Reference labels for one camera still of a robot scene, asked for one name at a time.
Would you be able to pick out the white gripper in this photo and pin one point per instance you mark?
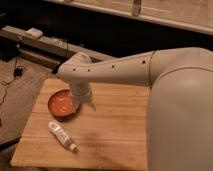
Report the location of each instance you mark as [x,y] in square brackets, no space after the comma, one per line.
[81,91]

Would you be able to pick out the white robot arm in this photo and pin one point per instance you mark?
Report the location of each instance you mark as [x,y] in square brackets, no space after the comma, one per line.
[179,119]

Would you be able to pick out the white plastic bottle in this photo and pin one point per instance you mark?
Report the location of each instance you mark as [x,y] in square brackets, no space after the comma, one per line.
[62,136]

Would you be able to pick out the small white box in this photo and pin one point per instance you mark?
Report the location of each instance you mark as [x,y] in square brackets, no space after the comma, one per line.
[35,33]

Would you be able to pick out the orange ceramic bowl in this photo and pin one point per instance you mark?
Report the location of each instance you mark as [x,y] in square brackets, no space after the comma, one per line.
[60,104]

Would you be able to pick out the long wooden beam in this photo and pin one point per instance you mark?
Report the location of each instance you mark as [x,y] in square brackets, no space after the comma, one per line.
[48,44]

